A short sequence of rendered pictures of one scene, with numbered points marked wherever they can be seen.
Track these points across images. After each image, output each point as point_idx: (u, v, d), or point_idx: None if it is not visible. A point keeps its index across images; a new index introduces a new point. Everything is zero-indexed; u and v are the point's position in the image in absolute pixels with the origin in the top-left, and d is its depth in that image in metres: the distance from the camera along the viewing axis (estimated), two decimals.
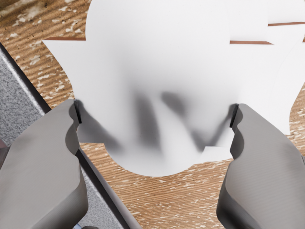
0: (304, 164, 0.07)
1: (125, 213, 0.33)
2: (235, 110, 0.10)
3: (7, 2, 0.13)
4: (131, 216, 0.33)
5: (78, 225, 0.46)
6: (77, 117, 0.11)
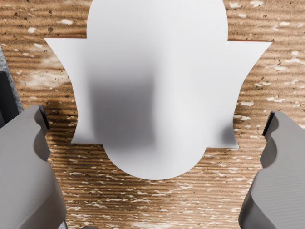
0: None
1: None
2: (270, 118, 0.10)
3: None
4: None
5: None
6: (45, 123, 0.10)
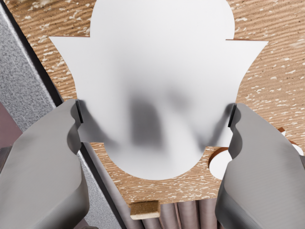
0: (302, 163, 0.07)
1: (108, 183, 0.38)
2: (233, 110, 0.10)
3: None
4: (113, 187, 0.38)
5: None
6: (79, 117, 0.11)
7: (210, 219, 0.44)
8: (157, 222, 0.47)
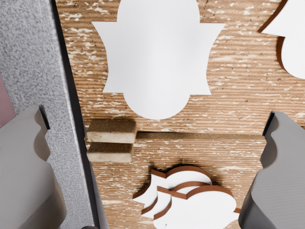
0: None
1: None
2: (271, 118, 0.10)
3: (110, 155, 0.25)
4: None
5: None
6: (45, 123, 0.10)
7: None
8: None
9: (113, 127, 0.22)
